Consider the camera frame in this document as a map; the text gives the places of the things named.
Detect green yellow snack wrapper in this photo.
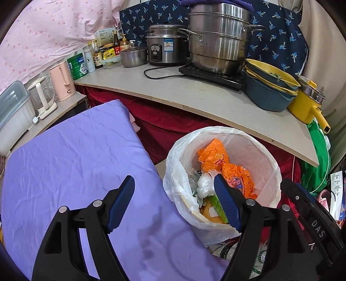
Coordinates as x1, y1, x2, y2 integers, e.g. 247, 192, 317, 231
200, 196, 228, 224

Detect orange wrapper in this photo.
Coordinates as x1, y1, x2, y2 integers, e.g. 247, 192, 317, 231
221, 163, 258, 200

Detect white paper towel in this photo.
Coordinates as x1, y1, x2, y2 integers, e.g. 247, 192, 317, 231
197, 170, 219, 198

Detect red orange plastic bag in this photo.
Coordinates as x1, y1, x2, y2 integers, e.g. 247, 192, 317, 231
197, 138, 230, 173

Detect trash bin with white bag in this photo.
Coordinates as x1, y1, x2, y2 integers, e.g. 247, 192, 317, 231
163, 126, 282, 246

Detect green plastic bag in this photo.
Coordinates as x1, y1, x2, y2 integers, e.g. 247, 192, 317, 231
300, 119, 331, 193

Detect yellow electric pot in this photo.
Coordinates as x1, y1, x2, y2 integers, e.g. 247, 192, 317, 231
287, 75, 331, 134

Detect purple tablecloth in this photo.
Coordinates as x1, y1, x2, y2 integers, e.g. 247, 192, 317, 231
1, 101, 225, 280

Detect stacked blue yellow basins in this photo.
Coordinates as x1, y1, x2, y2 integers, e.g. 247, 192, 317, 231
242, 59, 301, 112

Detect black induction cooker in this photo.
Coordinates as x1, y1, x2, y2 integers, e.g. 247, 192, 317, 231
178, 63, 244, 91

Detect dish rack with grey lid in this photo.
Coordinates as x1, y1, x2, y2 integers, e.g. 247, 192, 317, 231
0, 81, 35, 157

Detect navy floral cloth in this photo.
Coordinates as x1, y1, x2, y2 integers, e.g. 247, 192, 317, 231
120, 0, 308, 75

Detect red fabric under counter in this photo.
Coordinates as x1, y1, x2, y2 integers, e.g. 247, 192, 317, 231
74, 84, 302, 185

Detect clear white electric kettle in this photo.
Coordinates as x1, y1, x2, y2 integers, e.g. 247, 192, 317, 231
26, 76, 58, 120

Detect pink electric kettle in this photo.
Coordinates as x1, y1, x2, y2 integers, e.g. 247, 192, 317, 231
49, 61, 76, 102

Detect large steel steamer pot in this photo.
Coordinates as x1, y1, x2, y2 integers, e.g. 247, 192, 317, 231
177, 3, 266, 74

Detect curved grey countertop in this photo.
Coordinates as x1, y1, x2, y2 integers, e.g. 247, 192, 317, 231
74, 64, 319, 167

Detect green tin can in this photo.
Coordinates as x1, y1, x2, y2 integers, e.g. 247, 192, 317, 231
67, 53, 88, 80

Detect white bottle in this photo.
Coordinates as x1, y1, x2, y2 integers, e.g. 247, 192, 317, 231
84, 47, 96, 73

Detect dark soy sauce bottle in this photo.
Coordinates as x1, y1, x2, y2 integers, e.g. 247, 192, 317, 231
92, 40, 103, 69

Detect purple cloth on steamer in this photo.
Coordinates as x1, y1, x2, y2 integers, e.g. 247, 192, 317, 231
179, 0, 254, 11

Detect steel rice cooker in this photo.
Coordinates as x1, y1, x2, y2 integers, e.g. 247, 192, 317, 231
146, 24, 189, 65

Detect small steel pot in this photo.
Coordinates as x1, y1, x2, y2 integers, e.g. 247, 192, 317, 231
120, 47, 148, 68

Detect pink floral sheet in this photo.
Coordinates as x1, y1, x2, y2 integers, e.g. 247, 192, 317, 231
1, 0, 124, 90

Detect white cable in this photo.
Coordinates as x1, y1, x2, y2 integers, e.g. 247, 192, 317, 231
291, 150, 331, 195

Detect black power cord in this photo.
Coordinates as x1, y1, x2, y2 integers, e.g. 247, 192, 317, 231
143, 65, 187, 80

